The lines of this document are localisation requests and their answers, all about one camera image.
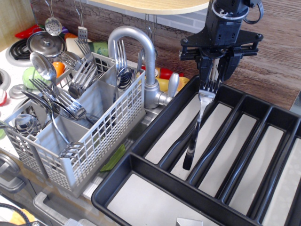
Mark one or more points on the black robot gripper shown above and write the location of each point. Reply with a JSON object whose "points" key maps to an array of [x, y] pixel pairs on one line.
{"points": [[221, 37]]}

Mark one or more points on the silver metal fork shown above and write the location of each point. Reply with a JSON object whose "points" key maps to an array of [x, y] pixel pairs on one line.
{"points": [[206, 94]]}

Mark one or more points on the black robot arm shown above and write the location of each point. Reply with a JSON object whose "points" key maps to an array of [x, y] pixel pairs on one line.
{"points": [[235, 3]]}

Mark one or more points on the tall silver fork rear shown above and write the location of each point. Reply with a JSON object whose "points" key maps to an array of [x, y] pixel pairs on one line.
{"points": [[120, 55]]}

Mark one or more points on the black cutlery tray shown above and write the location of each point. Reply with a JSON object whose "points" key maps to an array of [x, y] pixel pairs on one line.
{"points": [[246, 169]]}

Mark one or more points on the grey plastic cutlery basket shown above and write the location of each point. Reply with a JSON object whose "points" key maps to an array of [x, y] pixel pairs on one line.
{"points": [[116, 117]]}

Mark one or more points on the silver fork front compartment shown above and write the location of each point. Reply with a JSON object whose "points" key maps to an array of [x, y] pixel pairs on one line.
{"points": [[72, 148]]}

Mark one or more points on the silver ladle in basket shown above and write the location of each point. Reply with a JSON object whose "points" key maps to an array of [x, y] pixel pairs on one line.
{"points": [[27, 124]]}

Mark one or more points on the red yellow toy bottle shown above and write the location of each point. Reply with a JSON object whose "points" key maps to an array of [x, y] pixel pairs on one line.
{"points": [[162, 73]]}

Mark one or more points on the silver sink faucet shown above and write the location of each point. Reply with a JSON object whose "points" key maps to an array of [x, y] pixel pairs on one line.
{"points": [[153, 96]]}

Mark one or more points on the round wooden shelf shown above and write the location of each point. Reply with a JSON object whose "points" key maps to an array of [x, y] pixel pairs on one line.
{"points": [[157, 7]]}

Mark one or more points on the silver spoon rear compartment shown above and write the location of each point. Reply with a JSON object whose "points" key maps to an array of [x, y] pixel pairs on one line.
{"points": [[124, 79]]}

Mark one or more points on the silver forks bundle middle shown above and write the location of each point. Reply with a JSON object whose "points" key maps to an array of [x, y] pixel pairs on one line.
{"points": [[85, 77]]}

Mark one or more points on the green leaf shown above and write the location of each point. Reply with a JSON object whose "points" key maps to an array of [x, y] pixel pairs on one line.
{"points": [[114, 159]]}

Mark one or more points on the hanging silver spatula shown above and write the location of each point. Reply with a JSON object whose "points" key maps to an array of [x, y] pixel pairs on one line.
{"points": [[82, 30]]}

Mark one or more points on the orange toy fruit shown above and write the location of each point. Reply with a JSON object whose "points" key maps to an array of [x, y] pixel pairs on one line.
{"points": [[59, 68]]}

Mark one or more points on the hanging silver skimmer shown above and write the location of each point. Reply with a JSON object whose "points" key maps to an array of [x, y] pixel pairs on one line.
{"points": [[52, 25]]}

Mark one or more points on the silver forks leaning left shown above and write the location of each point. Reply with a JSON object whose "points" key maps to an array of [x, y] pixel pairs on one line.
{"points": [[62, 99]]}

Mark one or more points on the large silver spoon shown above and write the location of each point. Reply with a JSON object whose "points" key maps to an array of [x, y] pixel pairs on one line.
{"points": [[45, 69]]}

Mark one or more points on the silver pot lid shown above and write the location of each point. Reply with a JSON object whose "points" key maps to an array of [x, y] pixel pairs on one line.
{"points": [[46, 44]]}

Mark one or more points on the red toy pepper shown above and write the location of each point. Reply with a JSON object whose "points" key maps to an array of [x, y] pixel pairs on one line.
{"points": [[28, 32]]}

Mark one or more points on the black stove burner coil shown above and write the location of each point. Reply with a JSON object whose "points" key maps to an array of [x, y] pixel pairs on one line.
{"points": [[19, 50]]}

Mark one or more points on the hanging wire whisk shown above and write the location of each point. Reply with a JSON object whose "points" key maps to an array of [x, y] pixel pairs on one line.
{"points": [[150, 24]]}

